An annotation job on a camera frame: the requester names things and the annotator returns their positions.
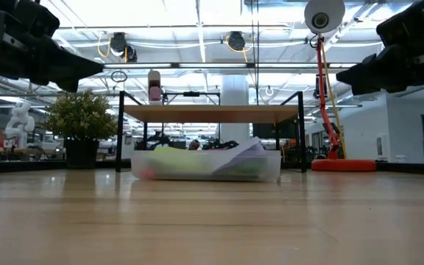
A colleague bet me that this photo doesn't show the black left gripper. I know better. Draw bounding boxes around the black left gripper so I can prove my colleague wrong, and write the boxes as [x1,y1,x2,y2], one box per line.
[0,0,105,92]

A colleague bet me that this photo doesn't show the green sticky note pad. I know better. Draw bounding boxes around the green sticky note pad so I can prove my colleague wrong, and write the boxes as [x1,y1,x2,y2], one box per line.
[152,146,216,176]

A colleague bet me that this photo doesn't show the white paper sheet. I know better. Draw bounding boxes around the white paper sheet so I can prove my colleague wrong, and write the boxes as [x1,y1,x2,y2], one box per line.
[211,136,268,174]

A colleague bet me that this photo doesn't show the potted green plant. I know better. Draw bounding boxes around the potted green plant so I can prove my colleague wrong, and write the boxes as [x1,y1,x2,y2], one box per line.
[41,90,119,170]

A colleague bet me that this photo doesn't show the white robot figure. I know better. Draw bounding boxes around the white robot figure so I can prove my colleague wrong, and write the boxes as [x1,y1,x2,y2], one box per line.
[4,101,36,150]

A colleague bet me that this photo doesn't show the pink and white stapler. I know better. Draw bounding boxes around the pink and white stapler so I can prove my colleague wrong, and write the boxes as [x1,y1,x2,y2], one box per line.
[147,68,162,107]

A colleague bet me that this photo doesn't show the red desk lamp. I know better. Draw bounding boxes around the red desk lamp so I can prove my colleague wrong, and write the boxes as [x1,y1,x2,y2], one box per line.
[303,0,378,172]

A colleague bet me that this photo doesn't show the black monitor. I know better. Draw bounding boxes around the black monitor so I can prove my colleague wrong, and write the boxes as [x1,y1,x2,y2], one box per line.
[252,119,298,140]

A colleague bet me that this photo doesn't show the wooden shelf riser black legs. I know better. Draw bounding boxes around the wooden shelf riser black legs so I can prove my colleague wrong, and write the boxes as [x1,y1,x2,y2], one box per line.
[115,90,308,174]

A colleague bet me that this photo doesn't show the pink-lidded clear pencil case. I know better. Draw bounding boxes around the pink-lidded clear pencil case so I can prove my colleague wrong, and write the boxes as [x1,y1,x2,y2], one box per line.
[130,148,282,183]

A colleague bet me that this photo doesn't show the yellow lamp cord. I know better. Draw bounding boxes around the yellow lamp cord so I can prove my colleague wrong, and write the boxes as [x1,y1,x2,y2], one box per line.
[318,36,348,160]

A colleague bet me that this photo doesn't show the black ceiling cable reel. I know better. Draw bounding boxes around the black ceiling cable reel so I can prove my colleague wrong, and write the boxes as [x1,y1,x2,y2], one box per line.
[108,31,138,63]
[225,31,248,52]

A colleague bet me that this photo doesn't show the black metal table frame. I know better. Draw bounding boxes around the black metal table frame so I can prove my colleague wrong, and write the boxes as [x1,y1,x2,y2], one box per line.
[0,158,424,176]

